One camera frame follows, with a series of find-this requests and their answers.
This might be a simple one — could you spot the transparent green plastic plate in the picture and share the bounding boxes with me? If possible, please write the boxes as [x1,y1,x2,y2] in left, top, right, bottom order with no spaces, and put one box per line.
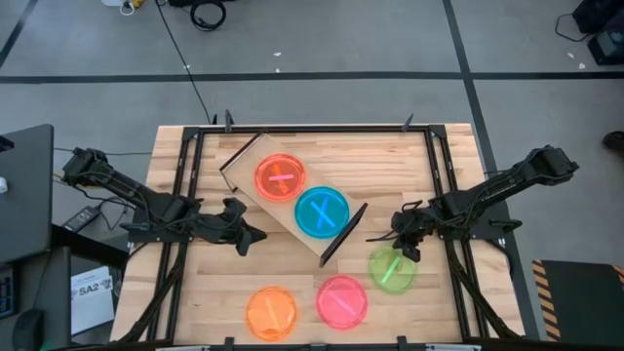
[368,245,418,295]

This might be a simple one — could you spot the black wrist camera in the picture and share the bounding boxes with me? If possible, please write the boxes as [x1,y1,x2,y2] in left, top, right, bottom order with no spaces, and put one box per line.
[392,210,414,234]
[222,197,249,228]

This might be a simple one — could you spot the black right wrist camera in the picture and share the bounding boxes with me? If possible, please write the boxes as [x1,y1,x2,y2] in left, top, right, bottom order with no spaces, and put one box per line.
[392,210,414,234]

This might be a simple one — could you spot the large black case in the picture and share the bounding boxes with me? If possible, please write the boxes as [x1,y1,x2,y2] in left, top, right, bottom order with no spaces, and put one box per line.
[571,0,624,35]

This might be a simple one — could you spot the small black case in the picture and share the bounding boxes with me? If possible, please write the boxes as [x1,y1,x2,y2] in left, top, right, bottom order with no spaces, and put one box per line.
[587,28,624,67]

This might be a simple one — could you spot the white printed paper sheet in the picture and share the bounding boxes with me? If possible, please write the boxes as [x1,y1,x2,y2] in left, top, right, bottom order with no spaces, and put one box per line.
[70,265,116,337]

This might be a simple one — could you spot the black hazard striped mat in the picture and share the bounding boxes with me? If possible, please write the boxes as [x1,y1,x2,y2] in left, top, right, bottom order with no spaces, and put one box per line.
[530,258,624,343]

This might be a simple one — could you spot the grey desk top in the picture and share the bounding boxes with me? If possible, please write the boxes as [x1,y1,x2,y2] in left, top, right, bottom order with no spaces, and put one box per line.
[0,124,55,264]

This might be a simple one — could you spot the black power adapter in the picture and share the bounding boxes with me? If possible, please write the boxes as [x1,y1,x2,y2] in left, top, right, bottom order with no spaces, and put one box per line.
[61,205,102,234]

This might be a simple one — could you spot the thin black floor cable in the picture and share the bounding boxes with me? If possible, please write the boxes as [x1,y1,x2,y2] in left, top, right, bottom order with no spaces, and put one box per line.
[52,146,153,158]

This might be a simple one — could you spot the long black floor cable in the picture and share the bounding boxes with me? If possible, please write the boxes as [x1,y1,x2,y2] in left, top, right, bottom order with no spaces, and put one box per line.
[154,0,218,126]

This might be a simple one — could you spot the dark grey side table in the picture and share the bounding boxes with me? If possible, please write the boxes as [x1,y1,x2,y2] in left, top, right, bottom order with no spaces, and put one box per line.
[0,246,73,351]

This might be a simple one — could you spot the black looped floor cable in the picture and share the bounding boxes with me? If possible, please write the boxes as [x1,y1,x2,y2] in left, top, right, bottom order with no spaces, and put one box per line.
[554,12,591,44]

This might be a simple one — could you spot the transparent blue plastic plate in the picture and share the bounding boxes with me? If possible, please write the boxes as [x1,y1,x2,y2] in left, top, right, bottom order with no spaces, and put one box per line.
[293,185,351,241]

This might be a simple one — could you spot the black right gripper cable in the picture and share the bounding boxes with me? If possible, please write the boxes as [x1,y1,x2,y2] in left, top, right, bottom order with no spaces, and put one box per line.
[365,227,407,244]

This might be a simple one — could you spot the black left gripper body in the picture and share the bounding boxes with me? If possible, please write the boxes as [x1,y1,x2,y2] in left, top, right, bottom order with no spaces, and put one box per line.
[194,208,247,245]

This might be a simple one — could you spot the black computer mouse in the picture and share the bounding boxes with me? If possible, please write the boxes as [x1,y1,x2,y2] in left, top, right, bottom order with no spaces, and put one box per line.
[11,307,46,351]

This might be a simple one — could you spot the coiled black cable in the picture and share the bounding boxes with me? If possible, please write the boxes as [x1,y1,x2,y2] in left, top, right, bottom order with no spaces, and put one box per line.
[188,0,228,33]

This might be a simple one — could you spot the transparent orange plastic plate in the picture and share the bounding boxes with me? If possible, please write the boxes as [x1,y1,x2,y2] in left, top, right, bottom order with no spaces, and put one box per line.
[253,152,308,203]
[245,286,298,343]

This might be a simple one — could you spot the person's shoe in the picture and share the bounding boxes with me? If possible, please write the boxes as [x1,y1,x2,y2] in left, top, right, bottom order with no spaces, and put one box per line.
[602,130,624,153]

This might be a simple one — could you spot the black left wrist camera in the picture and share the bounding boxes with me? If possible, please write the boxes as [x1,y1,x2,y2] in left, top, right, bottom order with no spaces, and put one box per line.
[222,197,249,228]

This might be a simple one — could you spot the white and yellow plug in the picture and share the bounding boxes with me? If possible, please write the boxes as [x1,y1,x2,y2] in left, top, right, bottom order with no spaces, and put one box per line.
[100,0,147,18]

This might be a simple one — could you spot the black aluminium table frame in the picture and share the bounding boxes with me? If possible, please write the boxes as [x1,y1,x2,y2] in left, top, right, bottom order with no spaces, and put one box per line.
[116,124,521,345]

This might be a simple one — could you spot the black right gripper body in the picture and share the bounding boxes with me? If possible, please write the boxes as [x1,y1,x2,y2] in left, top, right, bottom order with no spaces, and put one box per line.
[401,197,448,248]

